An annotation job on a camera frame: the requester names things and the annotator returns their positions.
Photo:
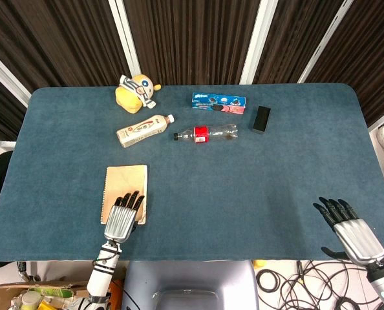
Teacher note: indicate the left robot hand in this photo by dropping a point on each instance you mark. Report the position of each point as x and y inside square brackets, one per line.
[119, 221]

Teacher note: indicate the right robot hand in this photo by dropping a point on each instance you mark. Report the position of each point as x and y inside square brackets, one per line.
[357, 234]

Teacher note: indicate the brown kraft spiral notebook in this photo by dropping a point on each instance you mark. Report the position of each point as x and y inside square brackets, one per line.
[126, 185]

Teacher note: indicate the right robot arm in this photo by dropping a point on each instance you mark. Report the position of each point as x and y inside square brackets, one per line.
[381, 281]

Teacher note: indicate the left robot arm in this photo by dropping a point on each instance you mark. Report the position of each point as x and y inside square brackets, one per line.
[102, 271]

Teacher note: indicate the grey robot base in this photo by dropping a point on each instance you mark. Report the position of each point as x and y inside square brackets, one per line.
[188, 285]

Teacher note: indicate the blue table mat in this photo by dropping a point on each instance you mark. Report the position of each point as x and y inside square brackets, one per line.
[192, 181]

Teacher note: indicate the beige milk tea bottle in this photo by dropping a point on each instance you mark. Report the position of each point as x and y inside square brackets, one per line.
[143, 130]

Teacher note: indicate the small yellow object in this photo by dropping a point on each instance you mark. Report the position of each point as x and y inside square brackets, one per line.
[259, 263]

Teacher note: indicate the cardboard box with clutter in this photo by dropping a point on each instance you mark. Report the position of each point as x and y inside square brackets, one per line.
[33, 295]

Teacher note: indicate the clear cola bottle red label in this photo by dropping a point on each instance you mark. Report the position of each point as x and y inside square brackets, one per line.
[206, 133]

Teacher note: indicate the yellow plush toy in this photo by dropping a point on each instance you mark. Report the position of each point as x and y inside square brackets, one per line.
[136, 93]

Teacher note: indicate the black rectangular box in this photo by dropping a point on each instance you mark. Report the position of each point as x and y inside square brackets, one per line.
[262, 119]

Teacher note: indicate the blue pink oreo box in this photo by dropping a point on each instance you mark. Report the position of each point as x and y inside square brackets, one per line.
[218, 102]

